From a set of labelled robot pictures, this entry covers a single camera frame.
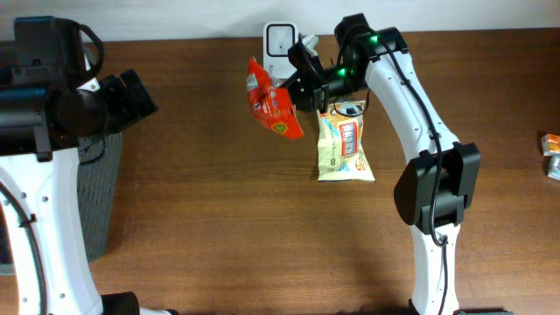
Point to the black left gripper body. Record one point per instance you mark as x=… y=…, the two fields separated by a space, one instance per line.
x=120 y=107

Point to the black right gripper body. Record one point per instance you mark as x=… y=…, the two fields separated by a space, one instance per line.
x=330 y=81

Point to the red Hacks candy bag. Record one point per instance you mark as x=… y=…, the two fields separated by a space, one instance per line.
x=271 y=104

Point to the yellow snack bag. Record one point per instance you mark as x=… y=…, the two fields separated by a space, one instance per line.
x=340 y=153

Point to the orange Kleenex tissue pack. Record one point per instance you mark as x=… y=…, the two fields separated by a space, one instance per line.
x=550 y=144

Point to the green Kleenex tissue pack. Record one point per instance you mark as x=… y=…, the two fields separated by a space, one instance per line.
x=553 y=171

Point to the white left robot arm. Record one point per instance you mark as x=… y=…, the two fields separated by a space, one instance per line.
x=53 y=103

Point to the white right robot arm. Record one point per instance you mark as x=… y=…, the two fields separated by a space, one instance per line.
x=437 y=185

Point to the white barcode scanner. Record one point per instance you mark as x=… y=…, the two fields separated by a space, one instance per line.
x=277 y=39

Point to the grey plastic lattice basket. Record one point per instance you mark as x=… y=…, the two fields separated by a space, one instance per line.
x=96 y=192

